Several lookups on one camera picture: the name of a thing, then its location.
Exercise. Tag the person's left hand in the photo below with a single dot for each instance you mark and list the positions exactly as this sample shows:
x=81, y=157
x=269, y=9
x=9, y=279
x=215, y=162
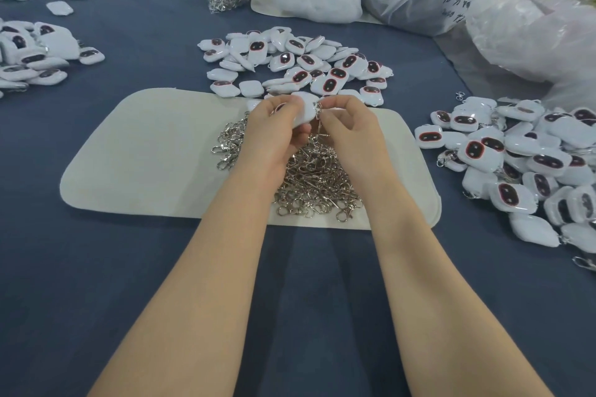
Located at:
x=268, y=143

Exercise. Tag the person's right hand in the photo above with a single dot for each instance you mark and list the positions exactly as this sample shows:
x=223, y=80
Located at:
x=359, y=145

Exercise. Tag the white charm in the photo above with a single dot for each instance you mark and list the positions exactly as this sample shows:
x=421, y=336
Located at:
x=304, y=108

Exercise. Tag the person's left forearm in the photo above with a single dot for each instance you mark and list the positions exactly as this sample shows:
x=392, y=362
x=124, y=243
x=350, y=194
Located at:
x=195, y=304

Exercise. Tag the person's right forearm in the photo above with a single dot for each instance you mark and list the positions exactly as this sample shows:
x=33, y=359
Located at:
x=447, y=304

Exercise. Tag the cream felt work mat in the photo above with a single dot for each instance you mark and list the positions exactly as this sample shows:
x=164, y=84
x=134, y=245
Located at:
x=140, y=157

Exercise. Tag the crumpled clear plastic bag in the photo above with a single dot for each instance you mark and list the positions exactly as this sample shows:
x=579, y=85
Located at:
x=542, y=35

